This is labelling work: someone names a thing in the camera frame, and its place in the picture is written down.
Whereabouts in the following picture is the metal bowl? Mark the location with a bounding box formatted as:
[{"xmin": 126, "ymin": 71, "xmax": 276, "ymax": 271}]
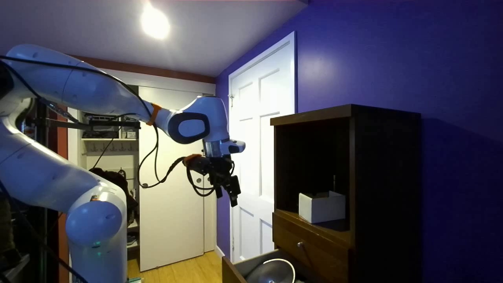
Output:
[{"xmin": 245, "ymin": 257, "xmax": 297, "ymax": 283}]

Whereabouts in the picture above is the small white box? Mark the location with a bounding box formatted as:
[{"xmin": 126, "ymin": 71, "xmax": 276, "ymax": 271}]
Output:
[{"xmin": 297, "ymin": 190, "xmax": 347, "ymax": 225}]

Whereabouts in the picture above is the white closet door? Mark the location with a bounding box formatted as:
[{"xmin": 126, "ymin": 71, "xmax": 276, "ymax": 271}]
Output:
[{"xmin": 137, "ymin": 85, "xmax": 217, "ymax": 272}]

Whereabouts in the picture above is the wooden drawer with knob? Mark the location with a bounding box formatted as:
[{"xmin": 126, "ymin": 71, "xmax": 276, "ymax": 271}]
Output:
[
  {"xmin": 272, "ymin": 211, "xmax": 352, "ymax": 283},
  {"xmin": 220, "ymin": 250, "xmax": 300, "ymax": 283}
]

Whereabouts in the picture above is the white panel door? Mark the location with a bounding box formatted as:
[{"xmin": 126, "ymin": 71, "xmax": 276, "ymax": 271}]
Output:
[{"xmin": 228, "ymin": 30, "xmax": 297, "ymax": 264}]

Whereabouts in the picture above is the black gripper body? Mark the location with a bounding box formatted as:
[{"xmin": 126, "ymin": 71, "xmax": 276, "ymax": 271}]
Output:
[{"xmin": 185, "ymin": 154, "xmax": 236, "ymax": 186}]

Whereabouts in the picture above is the wooden shelf cabinet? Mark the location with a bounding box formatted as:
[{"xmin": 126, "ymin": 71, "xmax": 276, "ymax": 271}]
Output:
[{"xmin": 269, "ymin": 102, "xmax": 423, "ymax": 283}]

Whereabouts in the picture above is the black device on closet shelf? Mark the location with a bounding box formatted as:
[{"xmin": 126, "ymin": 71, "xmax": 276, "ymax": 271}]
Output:
[{"xmin": 83, "ymin": 113, "xmax": 140, "ymax": 140}]

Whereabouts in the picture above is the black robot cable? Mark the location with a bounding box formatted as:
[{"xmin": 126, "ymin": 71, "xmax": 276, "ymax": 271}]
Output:
[
  {"xmin": 137, "ymin": 112, "xmax": 217, "ymax": 200},
  {"xmin": 0, "ymin": 54, "xmax": 154, "ymax": 121}
]

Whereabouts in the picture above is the black hanging bag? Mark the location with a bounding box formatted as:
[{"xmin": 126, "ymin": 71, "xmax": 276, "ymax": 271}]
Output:
[{"xmin": 89, "ymin": 167, "xmax": 138, "ymax": 222}]

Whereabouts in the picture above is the black camera stand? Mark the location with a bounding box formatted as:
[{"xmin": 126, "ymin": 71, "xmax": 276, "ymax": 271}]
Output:
[{"xmin": 20, "ymin": 96, "xmax": 88, "ymax": 283}]

